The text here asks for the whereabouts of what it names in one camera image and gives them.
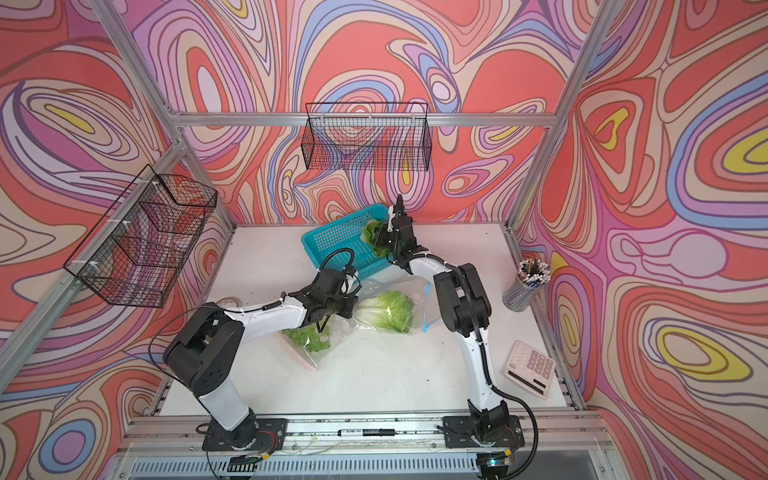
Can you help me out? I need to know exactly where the clear cup of pencils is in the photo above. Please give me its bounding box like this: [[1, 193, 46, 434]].
[[502, 258, 551, 312]]

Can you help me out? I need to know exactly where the pink card sheet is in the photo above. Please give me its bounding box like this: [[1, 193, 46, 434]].
[[503, 340, 555, 399]]

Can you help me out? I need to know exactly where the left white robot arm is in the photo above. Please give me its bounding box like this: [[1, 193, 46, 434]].
[[163, 266, 357, 450]]

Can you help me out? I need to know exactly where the chinese cabbage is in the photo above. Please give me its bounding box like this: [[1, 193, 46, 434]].
[[360, 219, 391, 258], [353, 290, 415, 334]]

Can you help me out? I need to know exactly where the cabbage in pink-slider bag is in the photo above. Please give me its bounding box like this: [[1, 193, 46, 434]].
[[282, 325, 332, 353]]

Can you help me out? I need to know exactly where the zip bag with pink slider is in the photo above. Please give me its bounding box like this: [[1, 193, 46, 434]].
[[280, 315, 355, 372]]

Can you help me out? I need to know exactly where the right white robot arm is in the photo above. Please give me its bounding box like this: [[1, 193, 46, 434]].
[[374, 198, 514, 446]]

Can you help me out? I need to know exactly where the white tape roll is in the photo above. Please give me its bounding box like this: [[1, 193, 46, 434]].
[[216, 296, 242, 310]]

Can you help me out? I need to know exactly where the black wire basket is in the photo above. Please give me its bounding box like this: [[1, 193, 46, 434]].
[[63, 166, 218, 308], [301, 101, 432, 171]]

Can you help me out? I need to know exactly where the teal plastic basket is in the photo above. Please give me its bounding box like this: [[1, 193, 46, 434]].
[[301, 204, 390, 280]]

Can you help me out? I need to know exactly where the back black wire basket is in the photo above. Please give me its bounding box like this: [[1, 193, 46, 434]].
[[301, 101, 432, 171]]

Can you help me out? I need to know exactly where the left black wire basket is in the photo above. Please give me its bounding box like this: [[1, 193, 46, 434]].
[[63, 166, 218, 308]]

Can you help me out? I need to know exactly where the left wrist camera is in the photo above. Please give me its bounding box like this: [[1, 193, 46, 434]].
[[342, 266, 361, 296]]

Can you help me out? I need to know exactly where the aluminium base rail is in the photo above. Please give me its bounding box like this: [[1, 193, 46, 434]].
[[101, 410, 629, 479]]

